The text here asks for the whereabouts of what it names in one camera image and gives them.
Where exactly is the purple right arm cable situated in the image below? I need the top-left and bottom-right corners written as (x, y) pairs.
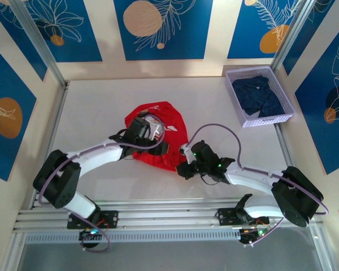
top-left (186, 123), bottom-right (329, 246)

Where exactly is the aluminium corner post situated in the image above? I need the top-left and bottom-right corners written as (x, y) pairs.
top-left (8, 0), bottom-right (70, 89)
top-left (263, 0), bottom-right (314, 85)

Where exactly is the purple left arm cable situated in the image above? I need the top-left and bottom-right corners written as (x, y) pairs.
top-left (38, 120), bottom-right (166, 252)

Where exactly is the red printed t-shirt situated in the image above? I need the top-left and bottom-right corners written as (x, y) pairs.
top-left (124, 100), bottom-right (189, 172)

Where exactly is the lavender perforated plastic basket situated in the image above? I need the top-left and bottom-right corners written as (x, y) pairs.
top-left (225, 65), bottom-right (296, 129)

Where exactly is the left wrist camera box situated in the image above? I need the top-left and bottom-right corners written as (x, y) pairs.
top-left (145, 114), bottom-right (165, 141)

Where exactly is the navy blue garment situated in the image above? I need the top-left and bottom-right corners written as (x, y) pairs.
top-left (232, 75), bottom-right (286, 118)

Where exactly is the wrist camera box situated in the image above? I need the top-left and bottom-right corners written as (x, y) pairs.
top-left (180, 143), bottom-right (197, 164)
top-left (145, 114), bottom-right (165, 141)

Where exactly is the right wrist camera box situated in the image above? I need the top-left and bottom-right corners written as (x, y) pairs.
top-left (180, 143), bottom-right (197, 164)

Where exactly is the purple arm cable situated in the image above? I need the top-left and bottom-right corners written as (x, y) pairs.
top-left (186, 123), bottom-right (329, 246)
top-left (38, 120), bottom-right (166, 252)

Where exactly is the aluminium rail frame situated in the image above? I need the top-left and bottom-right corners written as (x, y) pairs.
top-left (12, 197), bottom-right (324, 235)

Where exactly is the grey slotted cable duct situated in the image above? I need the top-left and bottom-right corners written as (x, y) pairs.
top-left (24, 229), bottom-right (242, 244)

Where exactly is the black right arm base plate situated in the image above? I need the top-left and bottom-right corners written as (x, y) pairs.
top-left (217, 207), bottom-right (271, 226)

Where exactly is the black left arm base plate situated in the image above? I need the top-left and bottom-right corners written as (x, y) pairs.
top-left (67, 210), bottom-right (119, 229)

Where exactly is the aluminium table side rail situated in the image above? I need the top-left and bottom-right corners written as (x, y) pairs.
top-left (29, 80), bottom-right (71, 211)
top-left (273, 123), bottom-right (300, 170)

